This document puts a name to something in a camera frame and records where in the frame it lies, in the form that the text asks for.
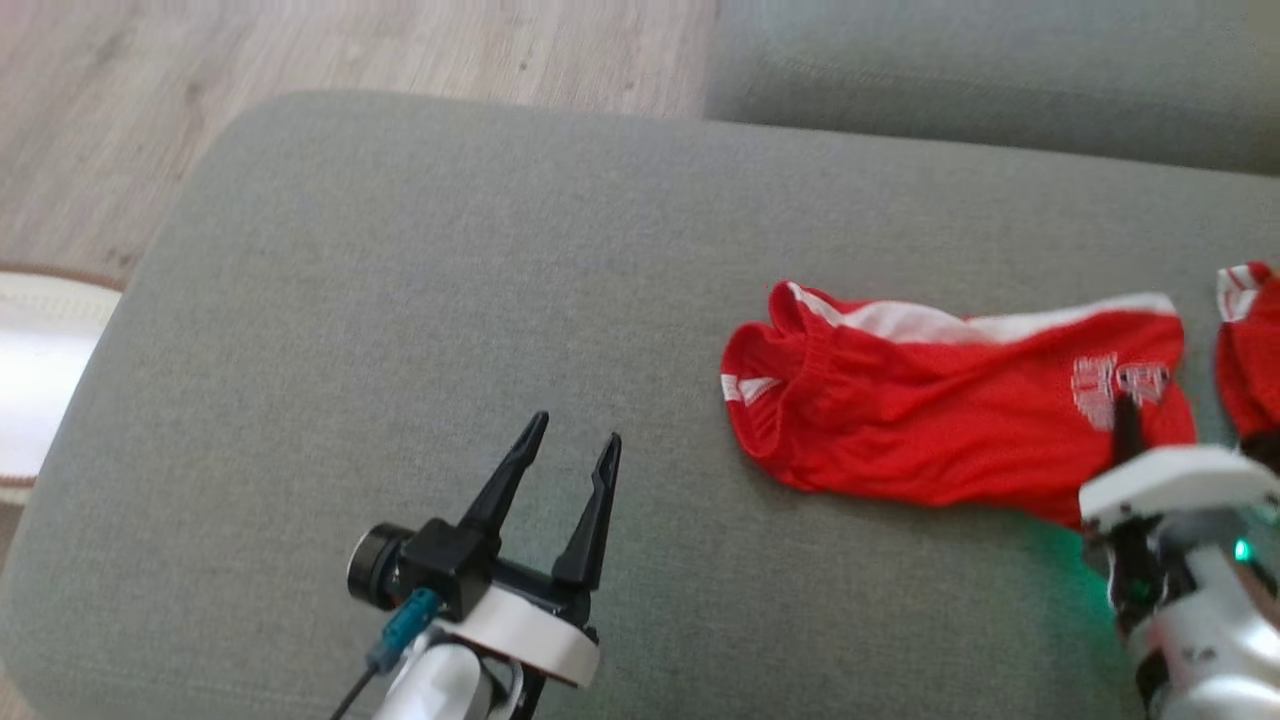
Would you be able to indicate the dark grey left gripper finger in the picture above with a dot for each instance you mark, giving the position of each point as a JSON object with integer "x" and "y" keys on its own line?
{"x": 592, "y": 520}
{"x": 505, "y": 490}

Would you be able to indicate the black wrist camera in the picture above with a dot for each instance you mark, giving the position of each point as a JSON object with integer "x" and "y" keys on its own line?
{"x": 440, "y": 565}
{"x": 1265, "y": 452}

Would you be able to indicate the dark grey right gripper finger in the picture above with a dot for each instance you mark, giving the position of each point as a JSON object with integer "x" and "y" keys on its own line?
{"x": 1128, "y": 435}

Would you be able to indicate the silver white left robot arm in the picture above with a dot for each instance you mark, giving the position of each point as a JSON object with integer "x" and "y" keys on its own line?
{"x": 440, "y": 690}

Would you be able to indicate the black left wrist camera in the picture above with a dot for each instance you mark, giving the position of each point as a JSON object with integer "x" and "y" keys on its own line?
{"x": 440, "y": 565}

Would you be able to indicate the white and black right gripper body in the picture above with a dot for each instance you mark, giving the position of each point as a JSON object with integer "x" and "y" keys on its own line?
{"x": 1170, "y": 475}

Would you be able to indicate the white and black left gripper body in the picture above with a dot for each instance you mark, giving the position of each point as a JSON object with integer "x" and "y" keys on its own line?
{"x": 530, "y": 640}

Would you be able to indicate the red white basketball jersey shirt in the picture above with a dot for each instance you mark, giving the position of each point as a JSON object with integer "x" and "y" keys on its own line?
{"x": 1255, "y": 370}

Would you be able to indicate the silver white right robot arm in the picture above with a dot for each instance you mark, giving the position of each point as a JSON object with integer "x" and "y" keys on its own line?
{"x": 1210, "y": 640}

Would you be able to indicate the white rug with brown trim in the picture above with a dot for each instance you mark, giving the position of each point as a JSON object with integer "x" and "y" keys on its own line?
{"x": 40, "y": 380}

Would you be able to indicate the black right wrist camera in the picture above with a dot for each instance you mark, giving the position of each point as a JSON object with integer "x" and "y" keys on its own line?
{"x": 1265, "y": 452}

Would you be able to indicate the grey fabric sofa seat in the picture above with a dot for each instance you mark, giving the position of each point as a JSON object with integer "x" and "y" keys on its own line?
{"x": 400, "y": 300}

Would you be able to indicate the grey seamed sofa cushion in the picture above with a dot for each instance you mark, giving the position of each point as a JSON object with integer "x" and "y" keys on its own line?
{"x": 1000, "y": 70}

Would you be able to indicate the red white basketball shorts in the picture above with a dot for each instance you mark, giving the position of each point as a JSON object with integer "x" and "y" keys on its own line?
{"x": 900, "y": 420}

